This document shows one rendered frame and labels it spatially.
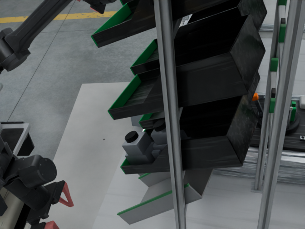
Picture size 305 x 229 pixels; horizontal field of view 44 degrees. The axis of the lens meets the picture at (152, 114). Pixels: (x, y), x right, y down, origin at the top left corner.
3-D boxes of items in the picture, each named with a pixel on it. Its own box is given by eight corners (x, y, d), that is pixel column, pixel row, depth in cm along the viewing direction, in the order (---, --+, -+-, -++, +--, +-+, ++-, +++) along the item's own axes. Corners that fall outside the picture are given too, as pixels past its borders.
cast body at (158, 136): (158, 156, 82) (142, 132, 79) (165, 143, 85) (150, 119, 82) (191, 152, 77) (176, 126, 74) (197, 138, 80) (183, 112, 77)
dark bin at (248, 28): (113, 120, 73) (92, 90, 70) (141, 82, 82) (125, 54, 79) (248, 94, 56) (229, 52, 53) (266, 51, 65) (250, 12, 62)
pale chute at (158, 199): (129, 225, 96) (116, 214, 96) (150, 186, 105) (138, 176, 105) (202, 198, 76) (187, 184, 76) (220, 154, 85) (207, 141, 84)
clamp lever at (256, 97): (258, 115, 123) (250, 97, 119) (258, 111, 124) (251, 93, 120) (269, 112, 121) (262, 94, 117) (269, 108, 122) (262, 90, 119)
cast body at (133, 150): (130, 165, 85) (114, 142, 82) (140, 151, 87) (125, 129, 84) (159, 165, 79) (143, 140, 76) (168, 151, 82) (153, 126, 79)
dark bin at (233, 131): (125, 174, 83) (107, 150, 80) (149, 136, 92) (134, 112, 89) (242, 166, 66) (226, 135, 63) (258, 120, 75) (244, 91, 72)
